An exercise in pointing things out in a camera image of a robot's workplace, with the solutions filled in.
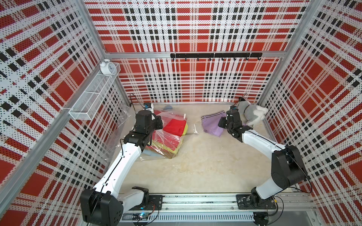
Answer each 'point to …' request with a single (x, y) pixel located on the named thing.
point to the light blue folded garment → (148, 153)
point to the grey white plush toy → (250, 114)
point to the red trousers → (173, 127)
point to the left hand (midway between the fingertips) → (160, 117)
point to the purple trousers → (210, 123)
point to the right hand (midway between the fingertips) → (222, 119)
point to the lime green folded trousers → (167, 148)
